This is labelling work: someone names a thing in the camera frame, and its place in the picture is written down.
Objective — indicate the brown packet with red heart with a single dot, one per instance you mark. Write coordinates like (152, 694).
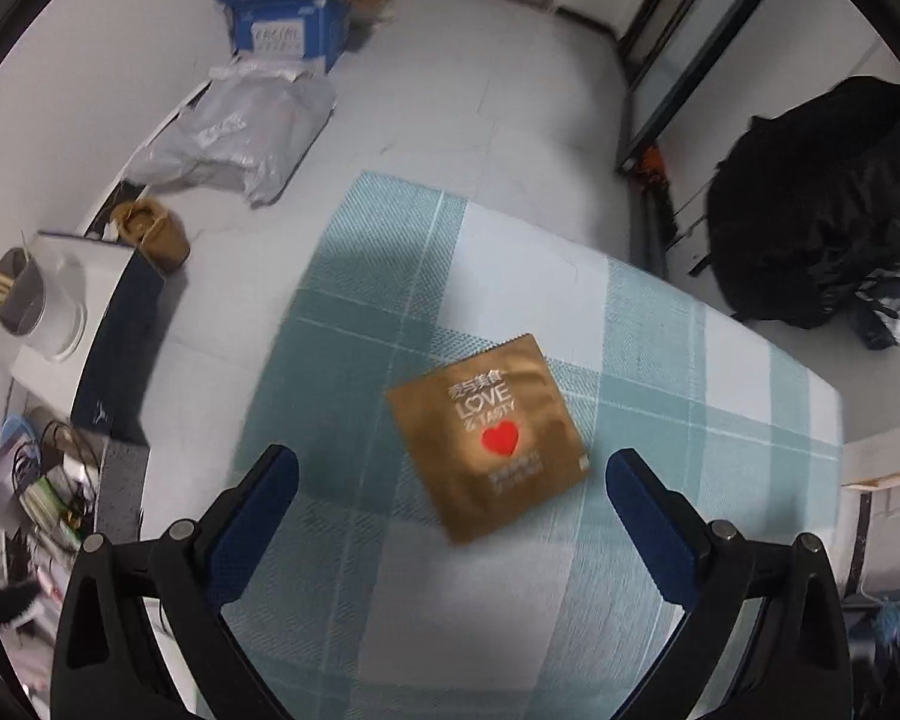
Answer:
(450, 465)

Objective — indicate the orange object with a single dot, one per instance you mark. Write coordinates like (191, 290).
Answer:
(652, 165)

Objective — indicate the white panel with wooden trim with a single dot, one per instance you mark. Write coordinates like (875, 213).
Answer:
(877, 454)

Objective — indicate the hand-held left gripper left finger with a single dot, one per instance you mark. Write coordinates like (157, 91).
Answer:
(259, 525)

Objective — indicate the dark cloth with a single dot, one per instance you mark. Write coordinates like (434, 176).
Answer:
(4, 601)

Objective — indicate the white round cup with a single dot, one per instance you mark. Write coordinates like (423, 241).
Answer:
(52, 315)

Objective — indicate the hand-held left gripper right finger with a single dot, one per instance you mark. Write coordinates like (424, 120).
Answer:
(649, 525)

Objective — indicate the blue cloth tuft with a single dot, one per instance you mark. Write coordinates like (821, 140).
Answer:
(889, 621)

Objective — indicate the white and navy carton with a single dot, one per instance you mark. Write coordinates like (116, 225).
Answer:
(120, 345)

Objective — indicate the brown paper bag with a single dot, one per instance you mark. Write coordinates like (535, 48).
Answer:
(157, 236)

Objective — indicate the black backpack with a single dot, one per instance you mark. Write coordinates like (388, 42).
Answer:
(810, 202)

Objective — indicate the blue cardboard box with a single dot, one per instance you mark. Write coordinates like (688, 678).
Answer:
(285, 15)

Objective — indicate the grey plastic mailing bag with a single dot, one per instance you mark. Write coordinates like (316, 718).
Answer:
(240, 127)

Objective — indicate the grey flat box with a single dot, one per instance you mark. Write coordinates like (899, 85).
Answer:
(0, 484)

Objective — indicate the teal checked tablecloth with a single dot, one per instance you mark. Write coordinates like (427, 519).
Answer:
(390, 300)

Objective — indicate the black metal frame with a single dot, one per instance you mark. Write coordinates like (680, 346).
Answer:
(667, 52)

